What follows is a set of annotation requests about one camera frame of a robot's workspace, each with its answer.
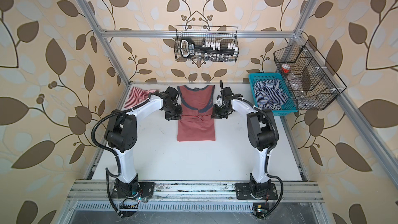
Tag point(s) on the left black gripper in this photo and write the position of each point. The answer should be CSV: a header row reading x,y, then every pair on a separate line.
x,y
179,114

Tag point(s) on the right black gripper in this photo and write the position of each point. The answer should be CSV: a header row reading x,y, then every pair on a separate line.
x,y
215,113

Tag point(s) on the maroon tank top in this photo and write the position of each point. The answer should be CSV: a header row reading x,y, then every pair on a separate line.
x,y
196,123

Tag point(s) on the red white striped tank top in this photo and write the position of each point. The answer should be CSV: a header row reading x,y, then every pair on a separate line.
x,y
136,96

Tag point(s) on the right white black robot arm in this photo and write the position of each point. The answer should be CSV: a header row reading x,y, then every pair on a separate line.
x,y
262,132

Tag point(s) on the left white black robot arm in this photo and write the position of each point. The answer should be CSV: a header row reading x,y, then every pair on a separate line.
x,y
117,133

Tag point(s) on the navy white striped tank top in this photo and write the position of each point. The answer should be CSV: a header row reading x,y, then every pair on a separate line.
x,y
270,95

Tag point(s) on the teal plastic basket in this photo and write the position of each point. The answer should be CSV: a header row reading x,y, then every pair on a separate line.
x,y
288,107

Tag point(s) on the black tool with vials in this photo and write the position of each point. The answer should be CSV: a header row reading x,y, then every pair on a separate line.
x,y
205,50

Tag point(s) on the black wire basket back wall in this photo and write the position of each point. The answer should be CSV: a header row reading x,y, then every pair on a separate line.
x,y
197,33

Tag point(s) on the black wire basket wall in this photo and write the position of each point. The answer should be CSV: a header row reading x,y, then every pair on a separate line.
x,y
197,33
313,82

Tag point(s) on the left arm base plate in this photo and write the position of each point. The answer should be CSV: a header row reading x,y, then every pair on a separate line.
x,y
133,190

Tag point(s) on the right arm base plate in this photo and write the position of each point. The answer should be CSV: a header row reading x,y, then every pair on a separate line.
x,y
256,191

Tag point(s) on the black wire basket right wall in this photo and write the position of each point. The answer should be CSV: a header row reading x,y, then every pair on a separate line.
x,y
313,82

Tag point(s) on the aluminium front rail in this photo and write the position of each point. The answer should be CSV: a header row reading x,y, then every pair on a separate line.
x,y
228,191

